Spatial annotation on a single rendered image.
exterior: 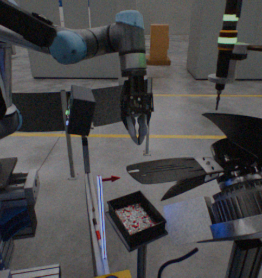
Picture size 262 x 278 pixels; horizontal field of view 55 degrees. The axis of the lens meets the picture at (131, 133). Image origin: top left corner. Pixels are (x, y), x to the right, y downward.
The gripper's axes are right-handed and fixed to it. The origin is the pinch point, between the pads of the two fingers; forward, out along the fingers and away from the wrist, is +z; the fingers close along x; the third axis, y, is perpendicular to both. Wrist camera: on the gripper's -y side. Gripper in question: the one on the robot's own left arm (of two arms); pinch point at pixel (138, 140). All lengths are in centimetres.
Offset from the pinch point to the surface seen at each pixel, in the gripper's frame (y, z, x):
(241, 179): 9.0, 13.6, 27.9
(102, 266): -6.1, 42.6, -14.6
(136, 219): -25.5, 38.4, 2.4
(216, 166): 2.5, 11.0, 23.9
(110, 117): -190, 8, 16
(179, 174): 5.6, 10.5, 10.3
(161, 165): -0.2, 8.9, 7.0
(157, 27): -730, -215, 257
